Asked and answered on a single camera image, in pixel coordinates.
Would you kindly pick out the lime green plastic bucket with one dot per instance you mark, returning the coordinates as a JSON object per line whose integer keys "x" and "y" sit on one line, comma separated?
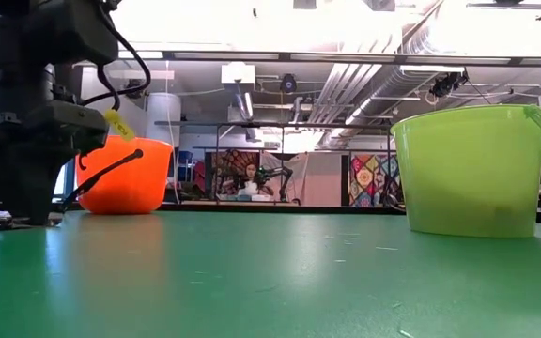
{"x": 472, "y": 178}

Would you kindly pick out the black metal table frame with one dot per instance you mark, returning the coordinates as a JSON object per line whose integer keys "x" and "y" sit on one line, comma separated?
{"x": 251, "y": 207}

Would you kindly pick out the long ceiling light rail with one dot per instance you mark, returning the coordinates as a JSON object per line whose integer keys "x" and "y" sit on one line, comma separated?
{"x": 228, "y": 55}

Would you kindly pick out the person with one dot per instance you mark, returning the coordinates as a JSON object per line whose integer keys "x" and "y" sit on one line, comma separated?
{"x": 251, "y": 188}

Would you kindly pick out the white hanging cloth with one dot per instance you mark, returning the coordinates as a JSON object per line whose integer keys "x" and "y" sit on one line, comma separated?
{"x": 298, "y": 162}

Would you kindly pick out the colourful patchwork tapestry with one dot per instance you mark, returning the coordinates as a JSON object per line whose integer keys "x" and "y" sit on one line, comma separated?
{"x": 369, "y": 178}

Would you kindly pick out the white cylindrical tank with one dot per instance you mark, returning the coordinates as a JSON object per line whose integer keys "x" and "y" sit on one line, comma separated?
{"x": 163, "y": 117}

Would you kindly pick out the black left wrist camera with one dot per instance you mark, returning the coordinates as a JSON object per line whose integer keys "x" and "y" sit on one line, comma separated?
{"x": 82, "y": 33}

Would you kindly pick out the brown mandala tapestry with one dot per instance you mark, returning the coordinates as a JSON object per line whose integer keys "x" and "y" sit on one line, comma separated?
{"x": 223, "y": 164}

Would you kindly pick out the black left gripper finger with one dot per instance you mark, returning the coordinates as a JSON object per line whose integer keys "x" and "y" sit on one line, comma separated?
{"x": 47, "y": 183}
{"x": 19, "y": 183}

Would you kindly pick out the white ceiling box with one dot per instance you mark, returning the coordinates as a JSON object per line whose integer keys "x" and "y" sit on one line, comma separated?
{"x": 237, "y": 72}

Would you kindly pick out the green table mat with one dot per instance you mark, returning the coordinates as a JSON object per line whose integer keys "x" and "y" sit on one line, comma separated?
{"x": 251, "y": 291}

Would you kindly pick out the pale pink panel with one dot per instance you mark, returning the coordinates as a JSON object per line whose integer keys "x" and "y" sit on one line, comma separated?
{"x": 324, "y": 183}

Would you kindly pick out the black background robot arm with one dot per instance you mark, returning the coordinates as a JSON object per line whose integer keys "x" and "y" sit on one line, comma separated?
{"x": 282, "y": 171}

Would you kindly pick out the silver ventilation duct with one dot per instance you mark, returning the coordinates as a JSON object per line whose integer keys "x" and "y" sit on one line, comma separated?
{"x": 341, "y": 94}

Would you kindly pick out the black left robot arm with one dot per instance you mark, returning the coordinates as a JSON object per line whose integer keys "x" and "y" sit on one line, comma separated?
{"x": 12, "y": 47}

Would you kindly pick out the black round ceiling device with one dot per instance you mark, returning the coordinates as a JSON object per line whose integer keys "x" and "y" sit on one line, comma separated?
{"x": 288, "y": 83}

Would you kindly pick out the orange plastic halloween bucket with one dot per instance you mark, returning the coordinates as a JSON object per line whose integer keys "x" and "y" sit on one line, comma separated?
{"x": 129, "y": 188}

